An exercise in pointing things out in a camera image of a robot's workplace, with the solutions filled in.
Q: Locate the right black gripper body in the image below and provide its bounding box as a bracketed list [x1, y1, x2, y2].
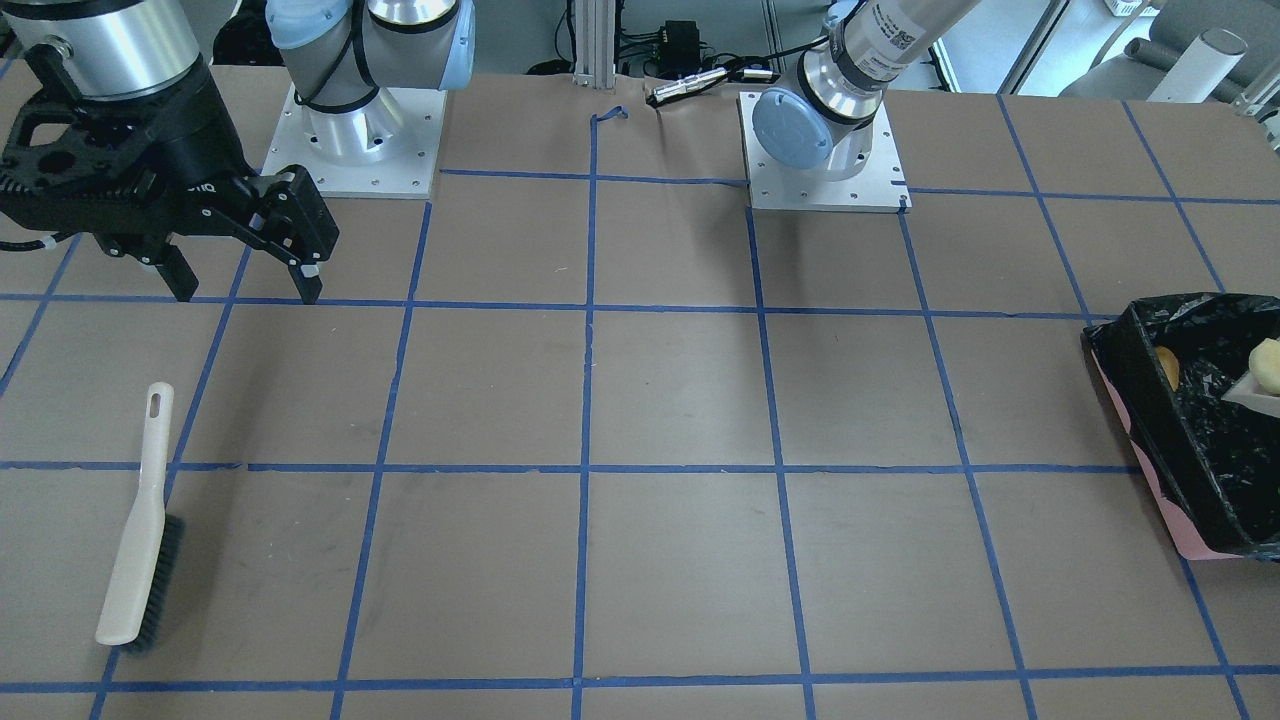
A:
[3, 60, 262, 250]

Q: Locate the beige hand brush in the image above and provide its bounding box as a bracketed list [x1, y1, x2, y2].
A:
[95, 380, 186, 653]

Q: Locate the brown potato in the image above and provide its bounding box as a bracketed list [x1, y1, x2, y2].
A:
[1155, 346, 1181, 392]

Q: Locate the beige plastic dustpan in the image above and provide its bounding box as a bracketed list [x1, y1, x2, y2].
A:
[1222, 372, 1280, 419]

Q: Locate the curved pale fruit peel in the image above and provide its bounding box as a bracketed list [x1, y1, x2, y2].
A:
[1248, 338, 1280, 396]

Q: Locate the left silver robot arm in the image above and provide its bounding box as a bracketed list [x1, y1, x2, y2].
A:
[750, 1, 975, 181]

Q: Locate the black lined trash bin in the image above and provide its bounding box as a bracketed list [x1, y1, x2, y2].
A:
[1082, 293, 1279, 561]

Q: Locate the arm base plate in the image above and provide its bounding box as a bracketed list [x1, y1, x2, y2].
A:
[262, 88, 449, 200]
[739, 88, 913, 213]

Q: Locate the aluminium frame post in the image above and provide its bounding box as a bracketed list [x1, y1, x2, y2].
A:
[570, 0, 617, 94]

